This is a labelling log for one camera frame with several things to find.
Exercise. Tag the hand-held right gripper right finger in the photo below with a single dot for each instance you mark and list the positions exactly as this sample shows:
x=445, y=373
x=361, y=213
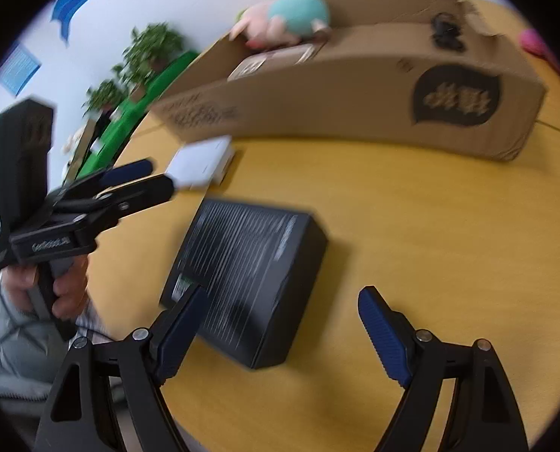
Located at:
x=383, y=334

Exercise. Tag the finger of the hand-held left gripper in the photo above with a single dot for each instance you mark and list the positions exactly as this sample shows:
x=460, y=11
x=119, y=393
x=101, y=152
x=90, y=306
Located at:
x=127, y=173
x=143, y=195

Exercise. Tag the white box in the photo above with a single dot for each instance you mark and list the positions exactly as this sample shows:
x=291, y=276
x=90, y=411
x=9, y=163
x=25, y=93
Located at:
x=200, y=162

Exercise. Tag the large potted green plant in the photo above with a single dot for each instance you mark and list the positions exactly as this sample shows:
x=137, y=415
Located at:
x=150, y=49

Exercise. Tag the green cloth covered table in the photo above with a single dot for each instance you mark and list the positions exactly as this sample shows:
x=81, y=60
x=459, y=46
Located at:
x=134, y=113

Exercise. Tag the blue framed wall poster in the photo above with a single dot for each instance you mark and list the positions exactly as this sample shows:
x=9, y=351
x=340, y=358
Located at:
x=18, y=68

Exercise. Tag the black sunglasses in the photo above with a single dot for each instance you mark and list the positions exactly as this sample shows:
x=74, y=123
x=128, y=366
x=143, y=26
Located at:
x=447, y=33

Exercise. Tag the cream phone case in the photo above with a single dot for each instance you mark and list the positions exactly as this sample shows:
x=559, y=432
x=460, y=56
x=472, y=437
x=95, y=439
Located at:
x=273, y=60

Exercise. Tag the person's left forearm grey sleeve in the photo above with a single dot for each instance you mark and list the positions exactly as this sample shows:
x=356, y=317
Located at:
x=21, y=367

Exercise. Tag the black product box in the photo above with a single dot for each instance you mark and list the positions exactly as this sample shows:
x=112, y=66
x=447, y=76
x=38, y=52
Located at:
x=247, y=273

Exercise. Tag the person's left hand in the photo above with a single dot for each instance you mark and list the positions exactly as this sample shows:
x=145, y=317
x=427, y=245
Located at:
x=72, y=292

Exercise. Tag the pink and teal plush pig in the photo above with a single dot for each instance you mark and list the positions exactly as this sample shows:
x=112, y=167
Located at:
x=294, y=14

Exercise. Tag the blue wave wall decal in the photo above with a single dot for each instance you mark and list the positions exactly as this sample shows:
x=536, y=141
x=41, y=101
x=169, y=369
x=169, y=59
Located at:
x=75, y=2

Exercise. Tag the brown cardboard box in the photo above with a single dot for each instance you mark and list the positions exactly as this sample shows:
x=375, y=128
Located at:
x=355, y=89

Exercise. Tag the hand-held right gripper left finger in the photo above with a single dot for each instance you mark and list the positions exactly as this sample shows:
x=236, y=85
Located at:
x=181, y=334

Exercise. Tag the bright pink plush toy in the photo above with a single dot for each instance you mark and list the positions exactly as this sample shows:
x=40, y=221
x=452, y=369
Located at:
x=539, y=44

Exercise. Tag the small potted green plant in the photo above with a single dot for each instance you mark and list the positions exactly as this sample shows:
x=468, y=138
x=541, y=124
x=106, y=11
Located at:
x=103, y=95

